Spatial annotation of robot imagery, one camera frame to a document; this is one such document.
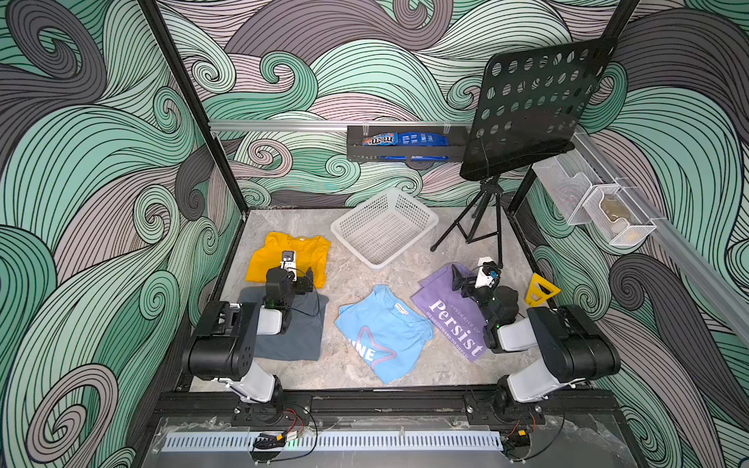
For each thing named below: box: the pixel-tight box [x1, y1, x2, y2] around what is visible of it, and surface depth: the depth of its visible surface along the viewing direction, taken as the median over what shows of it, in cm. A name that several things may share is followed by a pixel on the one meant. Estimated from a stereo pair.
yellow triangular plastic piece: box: [524, 273, 562, 308], surface depth 97 cm
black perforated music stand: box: [430, 37, 618, 269], surface depth 67 cm
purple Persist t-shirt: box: [410, 265, 487, 363], surface depth 90 cm
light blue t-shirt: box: [334, 284, 434, 386], surface depth 87 cm
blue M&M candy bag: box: [361, 131, 450, 147], surface depth 94 cm
